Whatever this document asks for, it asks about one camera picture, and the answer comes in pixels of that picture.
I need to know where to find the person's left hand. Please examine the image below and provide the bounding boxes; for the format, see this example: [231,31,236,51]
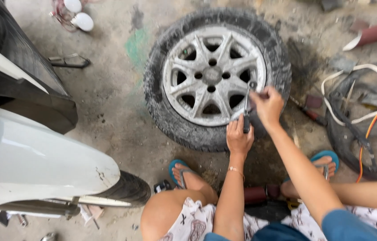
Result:
[226,114,255,156]

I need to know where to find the person's right hand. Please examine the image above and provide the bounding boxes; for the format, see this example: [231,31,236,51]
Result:
[249,86,285,130]

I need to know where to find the metal tool with black handle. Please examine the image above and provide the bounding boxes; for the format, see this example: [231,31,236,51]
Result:
[242,80,259,134]

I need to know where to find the car wheel with alloy rim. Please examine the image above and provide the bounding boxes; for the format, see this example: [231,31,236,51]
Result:
[143,7,292,153]

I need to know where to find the small maroon sandpaper piece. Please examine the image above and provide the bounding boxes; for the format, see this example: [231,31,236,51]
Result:
[305,95,323,110]

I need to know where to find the blue flip-flop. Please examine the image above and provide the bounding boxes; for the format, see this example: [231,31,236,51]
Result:
[168,159,203,190]
[283,150,340,183]

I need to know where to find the short maroon roll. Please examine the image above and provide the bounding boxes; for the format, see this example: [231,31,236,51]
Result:
[243,186,268,205]

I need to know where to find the grey flat scrap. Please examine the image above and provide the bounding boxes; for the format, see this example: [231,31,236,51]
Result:
[328,54,358,73]

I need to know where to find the black rubber inner tube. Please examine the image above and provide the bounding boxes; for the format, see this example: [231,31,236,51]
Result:
[324,58,377,181]

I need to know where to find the small black object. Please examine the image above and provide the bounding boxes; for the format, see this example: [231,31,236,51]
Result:
[153,179,173,194]

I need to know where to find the white patterned shorts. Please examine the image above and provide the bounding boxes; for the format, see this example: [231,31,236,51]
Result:
[159,197,377,241]

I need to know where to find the person's left leg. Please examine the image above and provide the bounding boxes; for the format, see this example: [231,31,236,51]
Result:
[140,163,219,241]

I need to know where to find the person's leg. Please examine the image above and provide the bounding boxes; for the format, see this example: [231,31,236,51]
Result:
[140,163,219,241]
[280,156,377,209]

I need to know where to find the black vehicle tyre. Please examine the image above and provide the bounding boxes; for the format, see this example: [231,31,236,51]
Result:
[90,170,152,208]

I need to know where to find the person's right leg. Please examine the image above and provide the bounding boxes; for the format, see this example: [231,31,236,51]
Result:
[280,156,377,209]

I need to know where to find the blue shirt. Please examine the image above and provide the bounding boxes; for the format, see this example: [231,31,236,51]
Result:
[203,209,377,241]

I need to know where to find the white light bulb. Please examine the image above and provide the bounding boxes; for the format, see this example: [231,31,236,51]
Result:
[71,12,95,33]
[63,0,83,13]

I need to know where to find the white vehicle body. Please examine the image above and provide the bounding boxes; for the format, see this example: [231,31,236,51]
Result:
[0,0,122,222]

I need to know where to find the thin gold bracelet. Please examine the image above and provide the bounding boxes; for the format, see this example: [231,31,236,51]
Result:
[227,166,245,182]

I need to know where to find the red handled screwdriver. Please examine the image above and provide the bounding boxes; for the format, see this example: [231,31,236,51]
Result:
[289,96,328,127]

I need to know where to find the white cable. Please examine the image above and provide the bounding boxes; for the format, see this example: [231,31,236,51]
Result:
[320,63,377,127]

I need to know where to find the red bulb wires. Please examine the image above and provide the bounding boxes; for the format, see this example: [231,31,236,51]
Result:
[49,0,79,33]

